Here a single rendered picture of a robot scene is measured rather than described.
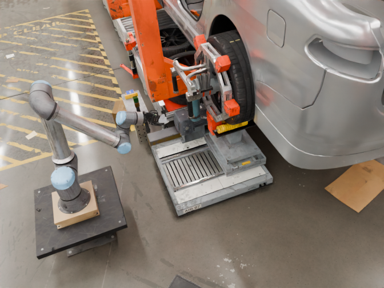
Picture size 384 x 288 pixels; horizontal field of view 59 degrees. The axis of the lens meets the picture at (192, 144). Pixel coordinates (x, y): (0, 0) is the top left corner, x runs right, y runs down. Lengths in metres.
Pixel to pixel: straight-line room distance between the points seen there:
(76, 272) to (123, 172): 0.95
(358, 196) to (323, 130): 1.31
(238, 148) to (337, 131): 1.27
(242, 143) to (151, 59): 1.02
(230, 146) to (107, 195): 1.07
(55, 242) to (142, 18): 1.65
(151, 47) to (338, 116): 1.54
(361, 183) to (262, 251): 1.03
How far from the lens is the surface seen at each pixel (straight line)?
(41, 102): 2.06
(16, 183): 3.47
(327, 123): 1.72
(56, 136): 2.32
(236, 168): 2.80
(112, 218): 2.46
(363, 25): 1.52
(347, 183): 3.04
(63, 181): 2.34
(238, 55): 2.25
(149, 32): 2.64
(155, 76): 2.81
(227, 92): 2.23
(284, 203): 2.81
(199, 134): 3.22
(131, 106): 3.09
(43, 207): 2.73
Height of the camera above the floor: 2.23
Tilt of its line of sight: 43 degrees down
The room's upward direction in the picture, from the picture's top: 7 degrees counter-clockwise
